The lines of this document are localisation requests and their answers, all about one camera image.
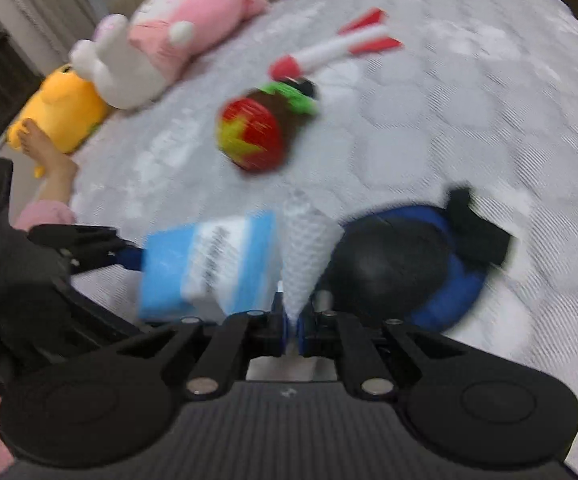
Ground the blue white wipes pack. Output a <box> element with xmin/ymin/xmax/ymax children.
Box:
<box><xmin>137</xmin><ymin>210</ymin><xmax>281</xmax><ymax>323</ymax></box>

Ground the white crochet cloth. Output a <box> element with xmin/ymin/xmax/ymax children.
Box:
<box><xmin>278</xmin><ymin>186</ymin><xmax>346</xmax><ymax>356</ymax></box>

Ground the bare foot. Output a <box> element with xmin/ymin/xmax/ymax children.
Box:
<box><xmin>19</xmin><ymin>119</ymin><xmax>78</xmax><ymax>205</ymax></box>

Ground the yellow plush toy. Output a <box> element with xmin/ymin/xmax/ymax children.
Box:
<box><xmin>7</xmin><ymin>64</ymin><xmax>111</xmax><ymax>155</ymax></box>

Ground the green black crochet cupcake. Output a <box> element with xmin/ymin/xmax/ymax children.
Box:
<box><xmin>260</xmin><ymin>78</ymin><xmax>318</xmax><ymax>115</ymax></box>

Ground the quilted grey bed cover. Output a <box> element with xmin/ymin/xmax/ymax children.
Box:
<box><xmin>67</xmin><ymin>0</ymin><xmax>578</xmax><ymax>476</ymax></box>

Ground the pink plush rabbit toy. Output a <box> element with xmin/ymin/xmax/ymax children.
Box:
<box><xmin>70</xmin><ymin>0</ymin><xmax>268</xmax><ymax>110</ymax></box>

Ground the red white toy rocket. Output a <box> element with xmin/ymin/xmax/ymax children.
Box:
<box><xmin>268</xmin><ymin>8</ymin><xmax>403</xmax><ymax>80</ymax></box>

